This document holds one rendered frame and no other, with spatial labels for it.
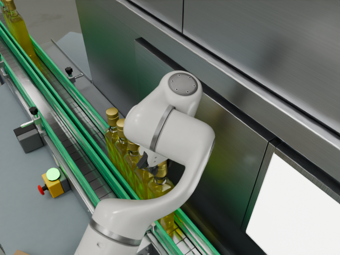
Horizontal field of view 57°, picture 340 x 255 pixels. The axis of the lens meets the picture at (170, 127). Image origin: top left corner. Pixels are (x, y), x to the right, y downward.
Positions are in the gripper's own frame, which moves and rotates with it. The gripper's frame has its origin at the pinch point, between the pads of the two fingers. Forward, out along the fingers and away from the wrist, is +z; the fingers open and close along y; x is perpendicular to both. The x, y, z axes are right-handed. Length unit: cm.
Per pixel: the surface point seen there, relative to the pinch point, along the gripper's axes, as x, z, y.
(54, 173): -30, 40, 18
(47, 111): -60, 45, 8
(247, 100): 6.0, -22.9, -12.5
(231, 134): 7.1, -12.9, -11.8
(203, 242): 19.4, 16.1, -3.1
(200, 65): -7.6, -20.0, -12.6
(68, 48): -118, 74, -26
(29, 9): -338, 209, -66
